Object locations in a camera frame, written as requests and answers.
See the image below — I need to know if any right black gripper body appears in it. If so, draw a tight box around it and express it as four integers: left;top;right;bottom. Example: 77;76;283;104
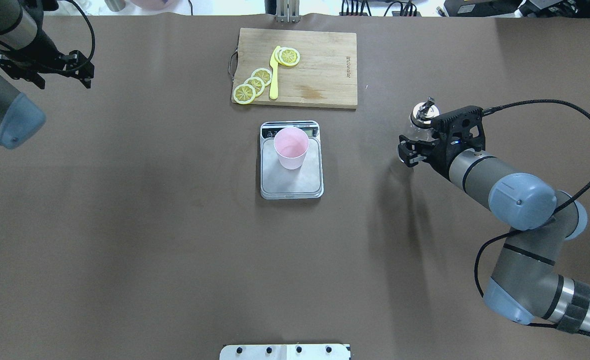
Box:
398;134;456;176

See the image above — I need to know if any clear glass sauce bottle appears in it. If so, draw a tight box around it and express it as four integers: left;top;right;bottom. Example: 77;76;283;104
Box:
403;96;441;142

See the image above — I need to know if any pink plastic cup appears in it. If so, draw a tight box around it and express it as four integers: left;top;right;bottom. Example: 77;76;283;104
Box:
274;127;310;170

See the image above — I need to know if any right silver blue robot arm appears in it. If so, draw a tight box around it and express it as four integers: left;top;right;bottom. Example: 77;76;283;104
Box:
398;136;590;337

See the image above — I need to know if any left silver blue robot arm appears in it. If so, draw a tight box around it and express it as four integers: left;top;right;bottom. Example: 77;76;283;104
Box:
0;0;60;150

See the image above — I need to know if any grey digital kitchen scale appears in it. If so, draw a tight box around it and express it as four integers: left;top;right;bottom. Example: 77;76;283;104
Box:
258;120;324;200

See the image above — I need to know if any yellow plastic knife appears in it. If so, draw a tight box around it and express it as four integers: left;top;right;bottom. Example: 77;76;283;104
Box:
269;45;281;100

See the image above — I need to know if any lemon slice middle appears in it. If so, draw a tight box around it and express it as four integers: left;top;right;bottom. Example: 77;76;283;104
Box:
244;76;266;97

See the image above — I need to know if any pink bowl purple cloth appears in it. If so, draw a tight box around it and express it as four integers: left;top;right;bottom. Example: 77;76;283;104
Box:
131;0;175;11

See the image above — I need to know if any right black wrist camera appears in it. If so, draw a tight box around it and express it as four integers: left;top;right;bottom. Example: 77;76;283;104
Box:
431;105;486;163

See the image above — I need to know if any right black camera cable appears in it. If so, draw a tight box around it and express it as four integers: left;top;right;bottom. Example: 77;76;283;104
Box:
473;99;590;301

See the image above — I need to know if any aluminium frame post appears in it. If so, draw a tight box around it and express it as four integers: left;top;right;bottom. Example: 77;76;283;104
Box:
275;0;301;23

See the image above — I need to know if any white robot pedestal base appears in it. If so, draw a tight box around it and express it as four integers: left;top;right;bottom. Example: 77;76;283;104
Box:
219;343;353;360

